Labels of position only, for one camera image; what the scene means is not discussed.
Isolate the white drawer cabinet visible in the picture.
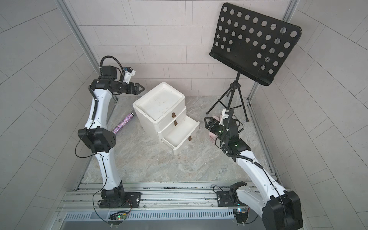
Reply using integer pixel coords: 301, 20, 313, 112
133, 82, 186, 142

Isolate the white bottom drawer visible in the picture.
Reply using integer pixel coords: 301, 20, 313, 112
161, 116, 200, 154

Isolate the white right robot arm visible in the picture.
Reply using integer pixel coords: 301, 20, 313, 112
204, 109, 303, 230

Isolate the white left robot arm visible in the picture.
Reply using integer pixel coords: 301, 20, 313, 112
78, 55, 145, 208

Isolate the pink folded umbrella right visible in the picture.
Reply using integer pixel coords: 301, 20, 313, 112
212, 115, 222, 121

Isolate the pink folded umbrella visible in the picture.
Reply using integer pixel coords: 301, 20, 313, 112
212, 115, 222, 121
209, 132, 218, 144

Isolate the pink folded umbrella left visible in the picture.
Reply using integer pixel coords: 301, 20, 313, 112
209, 132, 218, 144

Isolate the purple glitter bottle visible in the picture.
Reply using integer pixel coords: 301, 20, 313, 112
112, 112, 135, 134

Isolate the right circuit board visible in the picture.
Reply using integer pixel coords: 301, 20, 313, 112
233, 208, 249, 225

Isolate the circuit board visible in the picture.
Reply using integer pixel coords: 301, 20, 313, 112
108, 211, 130, 228
233, 208, 249, 225

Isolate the black music stand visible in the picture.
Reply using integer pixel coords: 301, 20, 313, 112
209, 2, 302, 109

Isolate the left circuit board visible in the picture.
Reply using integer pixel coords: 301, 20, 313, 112
108, 211, 130, 228

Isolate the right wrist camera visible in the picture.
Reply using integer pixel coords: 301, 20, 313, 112
219, 109, 230, 125

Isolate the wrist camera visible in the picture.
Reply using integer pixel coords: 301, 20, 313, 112
123, 67, 136, 83
219, 109, 230, 125

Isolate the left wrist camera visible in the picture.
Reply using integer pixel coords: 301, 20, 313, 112
123, 67, 136, 83

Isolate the aluminium rail base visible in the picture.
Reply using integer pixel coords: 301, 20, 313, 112
54, 181, 300, 222

